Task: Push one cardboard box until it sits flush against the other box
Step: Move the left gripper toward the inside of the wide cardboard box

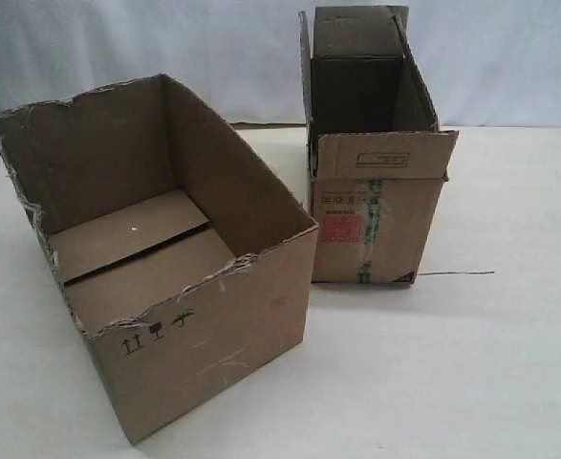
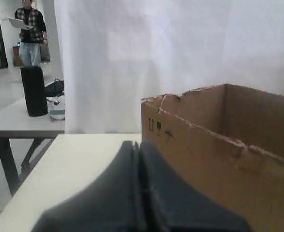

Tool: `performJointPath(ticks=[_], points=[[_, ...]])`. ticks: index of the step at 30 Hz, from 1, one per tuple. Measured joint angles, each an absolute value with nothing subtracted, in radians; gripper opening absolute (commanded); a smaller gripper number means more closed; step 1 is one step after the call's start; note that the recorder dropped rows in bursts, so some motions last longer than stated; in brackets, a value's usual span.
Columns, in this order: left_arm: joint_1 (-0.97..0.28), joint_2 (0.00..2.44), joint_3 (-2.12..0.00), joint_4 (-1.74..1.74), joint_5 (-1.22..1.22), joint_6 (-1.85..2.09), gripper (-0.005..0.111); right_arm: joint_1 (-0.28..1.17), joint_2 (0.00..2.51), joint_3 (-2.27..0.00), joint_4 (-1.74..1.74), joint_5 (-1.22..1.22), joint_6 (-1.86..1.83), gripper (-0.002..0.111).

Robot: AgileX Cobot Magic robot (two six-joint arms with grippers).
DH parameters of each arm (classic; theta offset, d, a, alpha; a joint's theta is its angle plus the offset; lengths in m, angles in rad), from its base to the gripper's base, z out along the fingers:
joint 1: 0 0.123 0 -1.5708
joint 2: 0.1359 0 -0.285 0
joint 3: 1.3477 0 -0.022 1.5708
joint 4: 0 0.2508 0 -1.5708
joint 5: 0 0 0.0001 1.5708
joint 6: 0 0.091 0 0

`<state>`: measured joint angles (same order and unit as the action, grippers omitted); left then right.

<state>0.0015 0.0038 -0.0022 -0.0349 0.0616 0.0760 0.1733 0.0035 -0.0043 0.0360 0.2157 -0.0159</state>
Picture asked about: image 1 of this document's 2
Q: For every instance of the wide torn cardboard box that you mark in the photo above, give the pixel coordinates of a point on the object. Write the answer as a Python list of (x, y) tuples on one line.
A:
[(184, 261)]

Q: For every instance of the tall taped cardboard box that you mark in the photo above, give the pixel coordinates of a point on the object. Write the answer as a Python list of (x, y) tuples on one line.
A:
[(377, 156)]

